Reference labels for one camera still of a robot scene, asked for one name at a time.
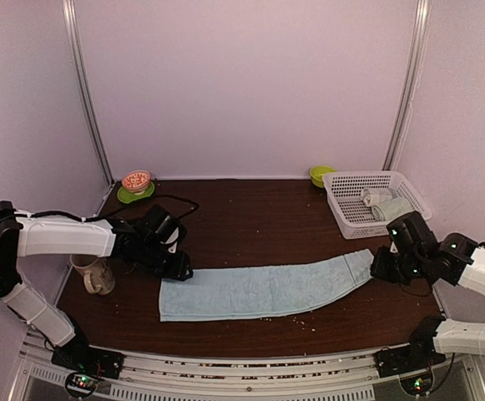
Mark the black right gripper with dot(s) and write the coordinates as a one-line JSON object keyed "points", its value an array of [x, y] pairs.
{"points": [[379, 268]]}

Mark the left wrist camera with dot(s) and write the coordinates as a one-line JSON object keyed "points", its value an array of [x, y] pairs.
{"points": [[172, 247]]}

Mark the red patterned small bowl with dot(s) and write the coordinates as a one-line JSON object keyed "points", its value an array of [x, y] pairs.
{"points": [[136, 181]]}

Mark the green saucer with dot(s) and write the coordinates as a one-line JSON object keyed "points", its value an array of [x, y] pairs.
{"points": [[126, 197]]}

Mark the beige printed mug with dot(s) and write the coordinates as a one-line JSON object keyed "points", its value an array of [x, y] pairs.
{"points": [[98, 278]]}

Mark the white perforated plastic basket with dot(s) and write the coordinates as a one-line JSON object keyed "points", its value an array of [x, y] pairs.
{"points": [[363, 203]]}

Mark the rolled towel in basket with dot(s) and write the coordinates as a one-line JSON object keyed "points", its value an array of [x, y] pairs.
{"points": [[375, 196]]}

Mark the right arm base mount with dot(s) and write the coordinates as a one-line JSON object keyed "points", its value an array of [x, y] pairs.
{"points": [[412, 363]]}

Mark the lime green bowl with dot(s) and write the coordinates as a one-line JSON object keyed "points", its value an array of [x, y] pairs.
{"points": [[317, 172]]}

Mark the front aluminium rail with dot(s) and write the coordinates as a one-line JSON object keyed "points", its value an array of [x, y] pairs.
{"points": [[337, 376]]}

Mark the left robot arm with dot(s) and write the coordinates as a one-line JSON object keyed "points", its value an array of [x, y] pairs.
{"points": [[150, 241]]}

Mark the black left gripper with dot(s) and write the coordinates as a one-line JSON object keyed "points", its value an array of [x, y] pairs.
{"points": [[178, 271]]}

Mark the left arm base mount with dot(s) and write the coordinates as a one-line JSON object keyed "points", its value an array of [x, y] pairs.
{"points": [[88, 365]]}

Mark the left aluminium corner post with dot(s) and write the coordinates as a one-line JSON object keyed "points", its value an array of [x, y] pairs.
{"points": [[71, 24]]}

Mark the light blue towel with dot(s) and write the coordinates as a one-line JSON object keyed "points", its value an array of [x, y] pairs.
{"points": [[263, 291]]}

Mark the aluminium corner post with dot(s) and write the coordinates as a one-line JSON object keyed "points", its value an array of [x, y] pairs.
{"points": [[411, 80], [71, 24]]}

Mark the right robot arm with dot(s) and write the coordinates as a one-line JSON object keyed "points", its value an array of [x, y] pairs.
{"points": [[457, 260]]}

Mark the mint green panda towel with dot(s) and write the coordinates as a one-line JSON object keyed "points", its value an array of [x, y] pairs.
{"points": [[391, 209]]}

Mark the right aluminium corner post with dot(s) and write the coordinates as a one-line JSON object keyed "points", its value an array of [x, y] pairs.
{"points": [[411, 80]]}

